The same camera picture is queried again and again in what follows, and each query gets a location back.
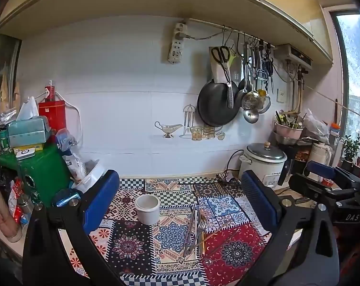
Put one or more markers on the window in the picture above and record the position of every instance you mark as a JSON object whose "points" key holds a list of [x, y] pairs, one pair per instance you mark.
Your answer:
{"points": [[354, 65]]}

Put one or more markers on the shiny blue can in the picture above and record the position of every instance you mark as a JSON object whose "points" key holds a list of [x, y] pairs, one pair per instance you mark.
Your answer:
{"points": [[65, 199]]}

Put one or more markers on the yellow box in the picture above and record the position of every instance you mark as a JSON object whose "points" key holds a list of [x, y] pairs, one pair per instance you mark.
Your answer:
{"points": [[34, 147]]}

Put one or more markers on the hanging dark utensils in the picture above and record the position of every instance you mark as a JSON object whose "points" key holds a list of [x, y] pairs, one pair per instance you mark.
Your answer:
{"points": [[265, 65]]}

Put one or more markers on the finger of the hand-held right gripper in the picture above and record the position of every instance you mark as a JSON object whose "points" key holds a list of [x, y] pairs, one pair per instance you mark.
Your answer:
{"points": [[305, 186], [320, 169]]}

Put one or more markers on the patterned table mat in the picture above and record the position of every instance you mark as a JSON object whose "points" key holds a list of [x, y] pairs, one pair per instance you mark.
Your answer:
{"points": [[132, 244]]}

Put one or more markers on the pink utensil basket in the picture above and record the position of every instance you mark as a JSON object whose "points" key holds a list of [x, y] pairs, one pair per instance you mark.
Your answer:
{"points": [[288, 131]]}

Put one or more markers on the red tin box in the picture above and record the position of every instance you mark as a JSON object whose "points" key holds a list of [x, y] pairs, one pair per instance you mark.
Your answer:
{"points": [[52, 116]]}

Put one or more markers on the clear printed plastic bag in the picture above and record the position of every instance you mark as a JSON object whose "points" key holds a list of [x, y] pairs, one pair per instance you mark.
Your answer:
{"points": [[71, 158]]}

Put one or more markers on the metal hanging rail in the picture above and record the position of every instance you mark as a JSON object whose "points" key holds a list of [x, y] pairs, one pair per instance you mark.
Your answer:
{"points": [[215, 25]]}

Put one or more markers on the steel bowl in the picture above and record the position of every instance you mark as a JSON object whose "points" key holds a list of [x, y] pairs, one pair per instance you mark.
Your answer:
{"points": [[285, 140]]}

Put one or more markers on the black frying pan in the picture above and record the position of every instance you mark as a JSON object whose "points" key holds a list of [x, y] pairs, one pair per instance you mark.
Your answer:
{"points": [[217, 104]]}

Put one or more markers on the wall socket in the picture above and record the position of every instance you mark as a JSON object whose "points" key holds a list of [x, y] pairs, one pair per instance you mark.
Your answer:
{"points": [[280, 96]]}

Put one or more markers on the wall cabinet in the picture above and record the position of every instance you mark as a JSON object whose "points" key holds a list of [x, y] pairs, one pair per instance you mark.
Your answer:
{"points": [[168, 3]]}

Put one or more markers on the white rice cooker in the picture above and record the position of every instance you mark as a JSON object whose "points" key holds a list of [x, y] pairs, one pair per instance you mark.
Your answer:
{"points": [[263, 161]]}

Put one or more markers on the thin bamboo chopstick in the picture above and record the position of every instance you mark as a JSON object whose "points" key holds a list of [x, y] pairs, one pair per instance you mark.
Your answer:
{"points": [[211, 234]]}

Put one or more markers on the red snack packet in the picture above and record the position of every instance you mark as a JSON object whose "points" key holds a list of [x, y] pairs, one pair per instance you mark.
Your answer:
{"points": [[17, 202]]}

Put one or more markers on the steel skimmer spoon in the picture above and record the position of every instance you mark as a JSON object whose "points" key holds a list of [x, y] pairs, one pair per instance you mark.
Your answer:
{"points": [[250, 100]]}

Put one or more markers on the white plastic bag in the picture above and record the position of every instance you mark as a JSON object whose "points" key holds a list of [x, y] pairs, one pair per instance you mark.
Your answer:
{"points": [[317, 126]]}

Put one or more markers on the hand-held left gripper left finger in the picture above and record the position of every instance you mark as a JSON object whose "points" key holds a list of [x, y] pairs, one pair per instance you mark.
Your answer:
{"points": [[99, 204]]}

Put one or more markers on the kitchenware wall sticker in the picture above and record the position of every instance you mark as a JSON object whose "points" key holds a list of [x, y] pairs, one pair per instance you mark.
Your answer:
{"points": [[192, 128]]}

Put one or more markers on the metal fork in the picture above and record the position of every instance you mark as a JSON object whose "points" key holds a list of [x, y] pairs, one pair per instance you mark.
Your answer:
{"points": [[200, 225]]}

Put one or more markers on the teal tissue box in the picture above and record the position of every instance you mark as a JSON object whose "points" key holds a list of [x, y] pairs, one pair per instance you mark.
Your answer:
{"points": [[28, 131]]}

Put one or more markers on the white cup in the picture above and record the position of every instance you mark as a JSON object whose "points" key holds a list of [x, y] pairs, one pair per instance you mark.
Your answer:
{"points": [[147, 211]]}

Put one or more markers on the small round strainer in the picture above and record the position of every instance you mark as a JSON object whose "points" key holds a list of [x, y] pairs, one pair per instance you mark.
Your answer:
{"points": [[265, 104]]}

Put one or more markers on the steel ladle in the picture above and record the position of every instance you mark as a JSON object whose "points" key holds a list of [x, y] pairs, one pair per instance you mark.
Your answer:
{"points": [[251, 116]]}

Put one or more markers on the red and white bottle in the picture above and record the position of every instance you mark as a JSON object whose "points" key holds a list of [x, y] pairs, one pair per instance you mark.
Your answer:
{"points": [[50, 91]]}

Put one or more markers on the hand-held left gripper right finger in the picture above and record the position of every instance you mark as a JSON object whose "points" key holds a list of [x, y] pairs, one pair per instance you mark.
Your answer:
{"points": [[259, 204]]}

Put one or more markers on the potted plant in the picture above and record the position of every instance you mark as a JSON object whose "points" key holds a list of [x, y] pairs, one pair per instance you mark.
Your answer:
{"points": [[351, 149]]}

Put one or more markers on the white electric kettle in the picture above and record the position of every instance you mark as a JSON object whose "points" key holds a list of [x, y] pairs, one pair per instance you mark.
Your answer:
{"points": [[320, 152]]}

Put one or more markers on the small steel cup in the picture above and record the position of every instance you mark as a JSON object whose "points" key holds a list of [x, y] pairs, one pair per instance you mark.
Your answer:
{"points": [[25, 204]]}

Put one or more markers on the white power strip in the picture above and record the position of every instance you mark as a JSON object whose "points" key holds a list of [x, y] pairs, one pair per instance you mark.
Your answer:
{"points": [[176, 43]]}

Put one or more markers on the small white device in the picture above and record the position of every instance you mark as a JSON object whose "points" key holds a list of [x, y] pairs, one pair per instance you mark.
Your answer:
{"points": [[25, 153]]}

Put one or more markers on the white plastic bucket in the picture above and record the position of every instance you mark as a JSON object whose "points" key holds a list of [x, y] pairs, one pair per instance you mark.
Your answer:
{"points": [[90, 175]]}

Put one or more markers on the white wall appliance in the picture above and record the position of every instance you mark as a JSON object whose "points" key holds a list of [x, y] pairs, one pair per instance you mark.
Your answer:
{"points": [[293, 54]]}

